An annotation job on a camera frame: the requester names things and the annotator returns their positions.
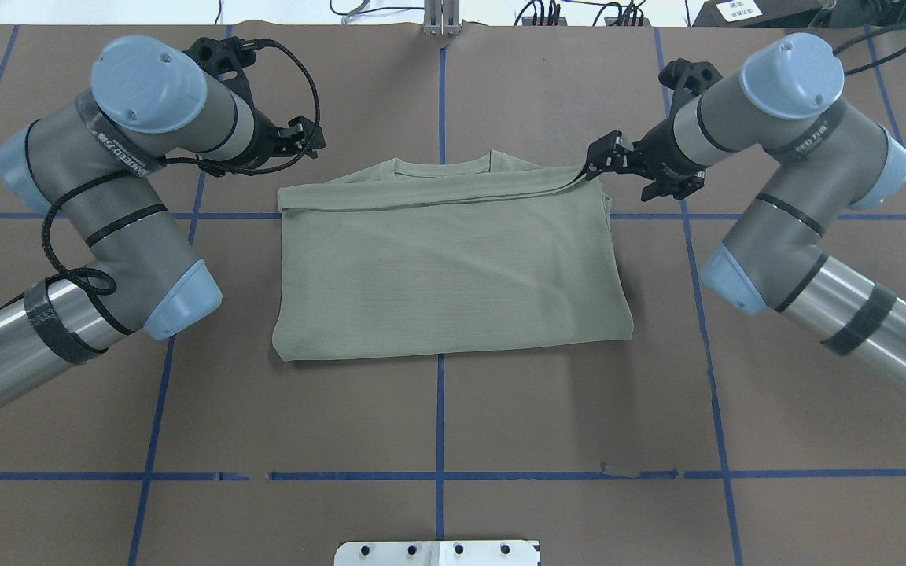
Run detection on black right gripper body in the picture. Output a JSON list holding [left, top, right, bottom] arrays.
[[628, 118, 705, 177]]

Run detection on olive green long-sleeve shirt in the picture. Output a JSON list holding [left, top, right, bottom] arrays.
[[272, 151, 634, 361]]

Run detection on white pedestal column with base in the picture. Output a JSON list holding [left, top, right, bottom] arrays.
[[333, 538, 542, 565]]

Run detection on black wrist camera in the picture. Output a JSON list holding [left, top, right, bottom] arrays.
[[657, 58, 723, 99], [183, 37, 259, 79]]

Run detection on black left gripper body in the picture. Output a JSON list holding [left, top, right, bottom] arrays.
[[241, 110, 283, 171]]

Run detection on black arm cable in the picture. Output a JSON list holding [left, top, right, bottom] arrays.
[[41, 38, 322, 331], [834, 22, 906, 78]]

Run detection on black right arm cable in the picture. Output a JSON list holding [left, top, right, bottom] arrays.
[[834, 22, 906, 78]]

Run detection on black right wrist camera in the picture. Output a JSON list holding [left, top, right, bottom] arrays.
[[657, 58, 723, 99]]

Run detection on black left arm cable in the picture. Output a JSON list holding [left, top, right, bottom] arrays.
[[41, 38, 322, 331]]

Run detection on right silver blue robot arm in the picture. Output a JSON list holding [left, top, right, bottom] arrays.
[[580, 32, 906, 395]]

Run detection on aluminium frame post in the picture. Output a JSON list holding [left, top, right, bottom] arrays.
[[423, 0, 462, 37]]

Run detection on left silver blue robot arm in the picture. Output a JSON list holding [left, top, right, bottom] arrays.
[[0, 35, 325, 408]]

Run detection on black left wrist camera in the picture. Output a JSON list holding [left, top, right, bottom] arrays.
[[183, 37, 259, 79]]

